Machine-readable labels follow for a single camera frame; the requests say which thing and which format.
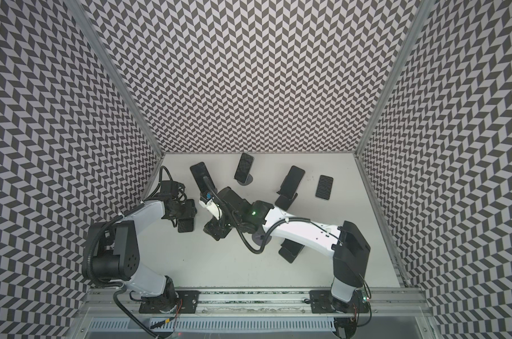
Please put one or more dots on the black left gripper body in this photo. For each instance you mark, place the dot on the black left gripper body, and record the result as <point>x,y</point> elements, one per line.
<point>185,210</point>

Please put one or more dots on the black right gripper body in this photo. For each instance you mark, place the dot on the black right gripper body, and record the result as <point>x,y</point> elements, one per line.
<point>221,227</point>

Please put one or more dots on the teal-edged phone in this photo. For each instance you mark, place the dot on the teal-edged phone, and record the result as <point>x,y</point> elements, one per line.
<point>244,167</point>
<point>186,225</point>

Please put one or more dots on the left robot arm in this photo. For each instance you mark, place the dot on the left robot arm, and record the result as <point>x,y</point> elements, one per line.
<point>112,258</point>

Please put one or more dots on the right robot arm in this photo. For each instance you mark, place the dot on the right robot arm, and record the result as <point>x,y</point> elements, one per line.
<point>256,223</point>

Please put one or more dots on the grey round stand centre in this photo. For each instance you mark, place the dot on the grey round stand centre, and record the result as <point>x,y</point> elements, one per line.
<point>260,239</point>

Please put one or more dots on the grey round stand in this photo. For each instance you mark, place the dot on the grey round stand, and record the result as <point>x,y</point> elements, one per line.
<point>260,239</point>
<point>247,181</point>

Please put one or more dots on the purple-edged phone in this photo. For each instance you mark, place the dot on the purple-edged phone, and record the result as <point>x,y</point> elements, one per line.
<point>201,174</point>

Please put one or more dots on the grey round stand middle back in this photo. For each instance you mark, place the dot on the grey round stand middle back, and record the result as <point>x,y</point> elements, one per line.
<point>247,181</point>

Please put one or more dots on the black flat stand front right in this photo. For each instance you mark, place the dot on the black flat stand front right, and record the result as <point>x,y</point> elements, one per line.
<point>290,255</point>

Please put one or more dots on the black flat stand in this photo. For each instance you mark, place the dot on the black flat stand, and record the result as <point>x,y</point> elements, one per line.
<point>290,255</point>
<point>284,203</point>

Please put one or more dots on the black flat stand back right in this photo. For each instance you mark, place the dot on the black flat stand back right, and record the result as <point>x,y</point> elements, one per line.
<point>284,203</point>

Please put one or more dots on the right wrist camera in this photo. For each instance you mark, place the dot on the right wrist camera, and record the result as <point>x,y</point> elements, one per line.
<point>206,197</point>

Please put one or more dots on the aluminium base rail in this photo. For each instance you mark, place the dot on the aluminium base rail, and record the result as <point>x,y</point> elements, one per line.
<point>300,301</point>

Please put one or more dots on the aluminium corner post left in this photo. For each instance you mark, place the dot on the aluminium corner post left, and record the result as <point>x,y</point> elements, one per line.
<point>84,23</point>

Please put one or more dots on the aluminium corner post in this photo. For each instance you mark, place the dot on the aluminium corner post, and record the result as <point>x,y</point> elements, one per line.
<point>413,32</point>
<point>84,23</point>

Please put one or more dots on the aluminium corner post right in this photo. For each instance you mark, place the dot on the aluminium corner post right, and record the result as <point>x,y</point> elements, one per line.
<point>413,32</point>

